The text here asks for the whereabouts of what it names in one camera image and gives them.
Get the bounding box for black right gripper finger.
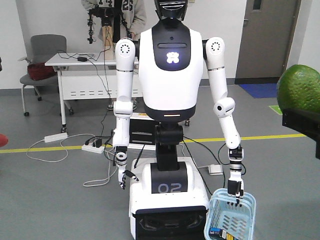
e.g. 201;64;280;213
282;108;320;159

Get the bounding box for green avocado front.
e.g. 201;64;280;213
276;64;320;113

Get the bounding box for black Franzzi biscuit box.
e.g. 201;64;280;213
208;227;236;240

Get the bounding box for cherry tomato bunch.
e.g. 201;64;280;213
0;133;9;147

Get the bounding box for light blue shopping basket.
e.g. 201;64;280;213
203;188;256;240

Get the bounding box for blue floor mat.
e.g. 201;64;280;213
239;83;277;99

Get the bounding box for grey door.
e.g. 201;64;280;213
234;0;301;85

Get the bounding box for white humanoid robot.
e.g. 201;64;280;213
112;0;244;240

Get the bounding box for white power strip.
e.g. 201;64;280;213
44;132;68;143
81;144;105;154

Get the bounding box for white folding table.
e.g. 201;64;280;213
44;52;146;133

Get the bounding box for grey office chair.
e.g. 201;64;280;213
19;34;67;117

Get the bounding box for red bag on chair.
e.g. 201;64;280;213
27;62;56;81

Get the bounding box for person holding camera rig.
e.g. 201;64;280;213
81;0;147;60

